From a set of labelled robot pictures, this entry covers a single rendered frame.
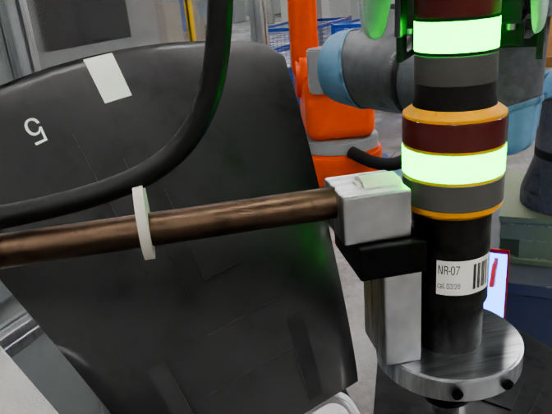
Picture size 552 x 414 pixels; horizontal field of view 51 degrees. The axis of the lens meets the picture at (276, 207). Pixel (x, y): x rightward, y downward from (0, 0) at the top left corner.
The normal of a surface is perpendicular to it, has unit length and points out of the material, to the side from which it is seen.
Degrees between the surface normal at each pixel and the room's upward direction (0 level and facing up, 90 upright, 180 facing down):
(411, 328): 90
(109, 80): 47
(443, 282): 90
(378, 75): 84
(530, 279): 0
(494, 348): 0
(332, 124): 90
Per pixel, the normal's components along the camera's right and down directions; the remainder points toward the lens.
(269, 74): 0.32, -0.54
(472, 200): 0.12, 0.35
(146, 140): 0.18, -0.38
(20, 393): 0.65, -0.54
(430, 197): -0.61, 0.33
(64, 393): 0.91, 0.07
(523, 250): -0.40, 0.36
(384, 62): -0.71, -0.13
